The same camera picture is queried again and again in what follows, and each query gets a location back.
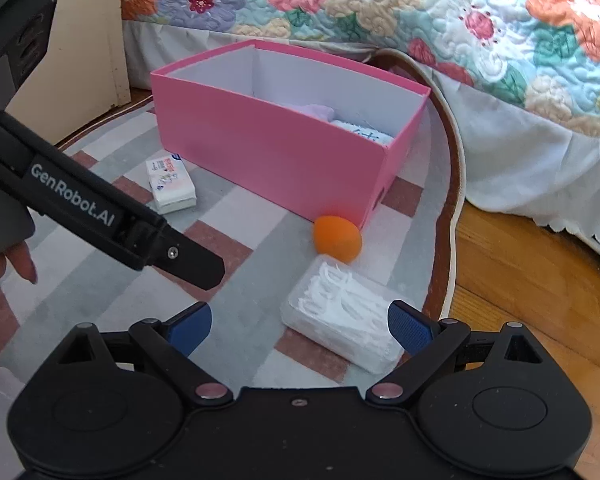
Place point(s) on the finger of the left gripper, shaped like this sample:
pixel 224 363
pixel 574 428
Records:
pixel 187 260

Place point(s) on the white bed skirt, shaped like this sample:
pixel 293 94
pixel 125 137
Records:
pixel 516 162

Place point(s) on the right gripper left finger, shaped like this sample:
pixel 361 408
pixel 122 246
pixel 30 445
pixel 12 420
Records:
pixel 166 347

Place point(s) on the orange makeup sponge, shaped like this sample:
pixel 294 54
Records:
pixel 338 238

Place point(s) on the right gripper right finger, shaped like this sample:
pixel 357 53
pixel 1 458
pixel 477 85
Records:
pixel 431 347

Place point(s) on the small white tissue pack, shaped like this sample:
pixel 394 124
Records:
pixel 170 183

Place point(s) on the pink cardboard box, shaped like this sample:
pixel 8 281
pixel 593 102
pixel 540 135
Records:
pixel 224 110

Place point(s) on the grey pink checkered rug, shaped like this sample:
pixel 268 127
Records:
pixel 408 246

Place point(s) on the clear box of floss picks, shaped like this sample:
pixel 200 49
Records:
pixel 344 312

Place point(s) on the purple plush toy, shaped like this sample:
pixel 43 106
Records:
pixel 317 111

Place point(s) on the blue wet wipes pack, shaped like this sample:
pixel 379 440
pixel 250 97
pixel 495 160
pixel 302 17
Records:
pixel 365 132

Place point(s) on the beige bedside cabinet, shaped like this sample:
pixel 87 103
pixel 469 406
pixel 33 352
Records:
pixel 62 63

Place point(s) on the floral quilted bedspread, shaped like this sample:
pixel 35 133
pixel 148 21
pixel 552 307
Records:
pixel 540 55

